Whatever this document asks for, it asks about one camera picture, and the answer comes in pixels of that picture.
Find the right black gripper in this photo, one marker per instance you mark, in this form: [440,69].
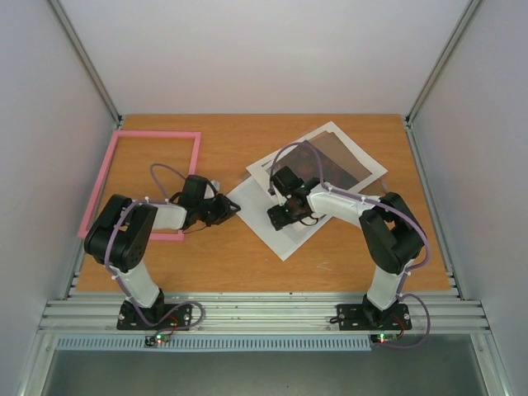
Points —
[279,216]

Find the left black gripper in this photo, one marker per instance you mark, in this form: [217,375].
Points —
[225,210]

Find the white mat board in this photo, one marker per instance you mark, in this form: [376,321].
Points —
[329,132]

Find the pink photo frame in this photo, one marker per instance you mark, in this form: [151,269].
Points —
[125,167]

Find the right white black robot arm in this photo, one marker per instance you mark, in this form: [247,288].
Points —
[392,234]

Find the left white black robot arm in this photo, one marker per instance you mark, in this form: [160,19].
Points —
[119,237]

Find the white backing paper sheet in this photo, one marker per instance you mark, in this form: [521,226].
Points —
[254,203]

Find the left small circuit board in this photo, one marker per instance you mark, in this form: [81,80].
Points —
[157,340]

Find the small circuit board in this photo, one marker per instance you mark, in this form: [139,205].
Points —
[383,338]
[157,340]

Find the right small circuit board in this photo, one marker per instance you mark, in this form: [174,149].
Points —
[383,338]

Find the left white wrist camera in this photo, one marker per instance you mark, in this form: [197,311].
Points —
[214,186]

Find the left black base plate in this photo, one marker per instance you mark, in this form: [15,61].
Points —
[161,316]

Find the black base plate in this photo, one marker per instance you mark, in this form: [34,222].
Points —
[350,317]
[161,316]

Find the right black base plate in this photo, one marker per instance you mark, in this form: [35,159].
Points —
[350,317]

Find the aluminium rail base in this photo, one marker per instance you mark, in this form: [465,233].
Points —
[266,313]

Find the grey slotted cable duct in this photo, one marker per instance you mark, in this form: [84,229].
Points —
[216,343]

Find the left aluminium corner post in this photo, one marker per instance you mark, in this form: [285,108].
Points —
[79,49]

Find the aluminium corner post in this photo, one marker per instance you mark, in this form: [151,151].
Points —
[79,49]
[461,26]

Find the right aluminium corner post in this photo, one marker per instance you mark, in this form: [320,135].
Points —
[461,26]

